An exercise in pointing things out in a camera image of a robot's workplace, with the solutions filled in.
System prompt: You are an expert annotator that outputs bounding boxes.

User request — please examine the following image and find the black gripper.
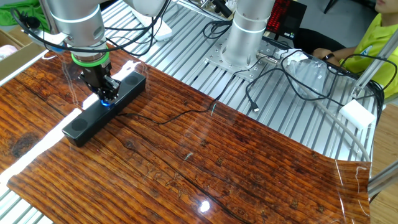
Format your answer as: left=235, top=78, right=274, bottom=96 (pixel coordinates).
left=77, top=63, right=121, bottom=102

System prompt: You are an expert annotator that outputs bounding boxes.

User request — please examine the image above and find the black speaker bar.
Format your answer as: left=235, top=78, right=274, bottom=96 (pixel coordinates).
left=61, top=70, right=147, bottom=148

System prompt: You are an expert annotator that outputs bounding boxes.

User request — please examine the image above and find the white power strip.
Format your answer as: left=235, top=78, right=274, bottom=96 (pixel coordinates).
left=133, top=9, right=174, bottom=42

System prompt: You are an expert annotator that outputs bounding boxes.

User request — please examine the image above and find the brown cardboard box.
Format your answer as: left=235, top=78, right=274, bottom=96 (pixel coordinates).
left=0, top=28, right=47, bottom=82

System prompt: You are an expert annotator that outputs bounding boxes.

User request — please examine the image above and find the glossy wood grain mat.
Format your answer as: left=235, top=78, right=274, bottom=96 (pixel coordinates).
left=0, top=29, right=373, bottom=224

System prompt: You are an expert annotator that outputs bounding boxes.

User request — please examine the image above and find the pink soft item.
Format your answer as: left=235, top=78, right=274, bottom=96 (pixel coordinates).
left=0, top=44, right=19, bottom=62

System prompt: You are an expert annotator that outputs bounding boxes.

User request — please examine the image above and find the green cloth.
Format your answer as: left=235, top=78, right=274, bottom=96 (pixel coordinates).
left=0, top=0, right=50, bottom=34

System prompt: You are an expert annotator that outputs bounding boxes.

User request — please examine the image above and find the black cylindrical tool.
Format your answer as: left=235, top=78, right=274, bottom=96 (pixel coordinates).
left=211, top=0, right=233, bottom=19

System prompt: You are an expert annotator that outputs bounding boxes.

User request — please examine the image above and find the silver connector plug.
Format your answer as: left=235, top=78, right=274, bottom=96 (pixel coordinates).
left=256, top=52, right=279, bottom=65

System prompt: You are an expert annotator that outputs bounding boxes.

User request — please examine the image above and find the clear plastic bag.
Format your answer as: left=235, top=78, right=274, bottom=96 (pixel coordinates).
left=281, top=51, right=339, bottom=98

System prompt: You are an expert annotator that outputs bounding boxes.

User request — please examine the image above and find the white power adapter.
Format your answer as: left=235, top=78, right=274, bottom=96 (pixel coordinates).
left=338, top=99, right=376, bottom=131

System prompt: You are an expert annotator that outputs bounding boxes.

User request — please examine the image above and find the person in yellow shirt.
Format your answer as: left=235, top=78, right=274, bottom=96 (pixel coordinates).
left=312, top=0, right=398, bottom=100

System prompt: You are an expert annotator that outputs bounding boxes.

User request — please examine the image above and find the green flange ring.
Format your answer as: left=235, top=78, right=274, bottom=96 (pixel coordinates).
left=70, top=50, right=111, bottom=68

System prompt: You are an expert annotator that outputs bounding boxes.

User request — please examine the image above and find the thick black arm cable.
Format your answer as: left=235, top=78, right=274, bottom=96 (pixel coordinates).
left=105, top=0, right=172, bottom=57

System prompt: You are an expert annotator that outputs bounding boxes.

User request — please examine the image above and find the thin black speaker cable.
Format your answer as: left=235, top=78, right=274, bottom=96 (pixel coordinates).
left=116, top=54, right=265, bottom=127

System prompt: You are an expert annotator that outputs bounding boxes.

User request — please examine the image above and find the aluminium frame post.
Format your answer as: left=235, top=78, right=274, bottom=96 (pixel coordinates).
left=368, top=161, right=398, bottom=200
left=350, top=30, right=398, bottom=99
left=39, top=0, right=55, bottom=35

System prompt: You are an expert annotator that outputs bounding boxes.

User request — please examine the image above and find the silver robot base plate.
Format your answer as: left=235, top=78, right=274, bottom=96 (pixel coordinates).
left=204, top=29, right=282, bottom=83

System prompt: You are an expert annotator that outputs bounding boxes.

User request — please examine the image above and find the coiled black cable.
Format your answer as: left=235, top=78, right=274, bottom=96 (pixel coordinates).
left=202, top=19, right=233, bottom=40

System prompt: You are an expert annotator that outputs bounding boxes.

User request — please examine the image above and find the black USB cable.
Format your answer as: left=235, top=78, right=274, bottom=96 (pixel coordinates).
left=244, top=49, right=346, bottom=113

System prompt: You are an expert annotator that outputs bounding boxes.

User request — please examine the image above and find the gray hose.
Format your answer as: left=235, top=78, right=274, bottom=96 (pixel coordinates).
left=310, top=99, right=373, bottom=162

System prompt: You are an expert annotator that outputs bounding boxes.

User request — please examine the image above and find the black cable bundle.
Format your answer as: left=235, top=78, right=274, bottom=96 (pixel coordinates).
left=323, top=53, right=398, bottom=127

